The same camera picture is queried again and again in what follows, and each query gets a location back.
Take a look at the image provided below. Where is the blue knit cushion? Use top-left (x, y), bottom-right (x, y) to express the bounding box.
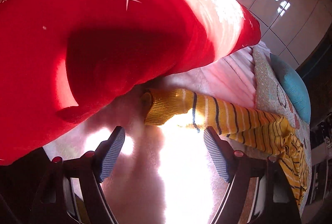
top-left (270, 53), bottom-right (311, 125)

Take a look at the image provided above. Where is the yellow striped knit garment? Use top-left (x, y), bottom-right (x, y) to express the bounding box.
top-left (140, 88), bottom-right (310, 211)

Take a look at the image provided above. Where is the heart patterned quilt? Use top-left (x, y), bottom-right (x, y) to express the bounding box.
top-left (251, 45), bottom-right (312, 217)

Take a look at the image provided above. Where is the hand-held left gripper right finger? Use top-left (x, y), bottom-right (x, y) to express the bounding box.
top-left (204, 127), bottom-right (303, 224)

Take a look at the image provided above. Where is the large red garment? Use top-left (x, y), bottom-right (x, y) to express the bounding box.
top-left (0, 0), bottom-right (262, 166)

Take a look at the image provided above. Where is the pale pink fleece blanket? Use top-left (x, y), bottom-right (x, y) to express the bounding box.
top-left (41, 41), bottom-right (257, 224)

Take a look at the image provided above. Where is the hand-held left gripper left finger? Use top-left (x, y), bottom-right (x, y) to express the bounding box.
top-left (28, 126), bottom-right (125, 224)

